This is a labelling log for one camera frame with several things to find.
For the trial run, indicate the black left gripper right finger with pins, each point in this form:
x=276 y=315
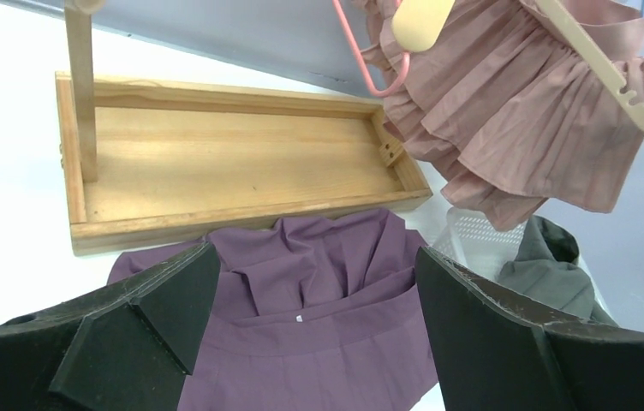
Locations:
x=495 y=349

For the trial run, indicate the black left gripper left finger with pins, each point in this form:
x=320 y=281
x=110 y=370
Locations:
x=126 y=346

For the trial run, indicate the pink pleated skirt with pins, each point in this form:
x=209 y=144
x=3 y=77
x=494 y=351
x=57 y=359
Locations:
x=511 y=116

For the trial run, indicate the purple skirt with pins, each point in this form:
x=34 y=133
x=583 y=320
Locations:
x=315 y=314

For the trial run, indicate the grey green skirt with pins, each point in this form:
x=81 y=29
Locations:
x=545 y=271

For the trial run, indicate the wooden hanger rack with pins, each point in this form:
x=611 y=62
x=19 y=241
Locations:
x=149 y=162

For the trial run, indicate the right wooden hanger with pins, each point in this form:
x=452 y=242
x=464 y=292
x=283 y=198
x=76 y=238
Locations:
x=416 y=26

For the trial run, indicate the white plastic basket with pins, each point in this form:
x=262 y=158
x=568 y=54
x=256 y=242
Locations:
x=471 y=240

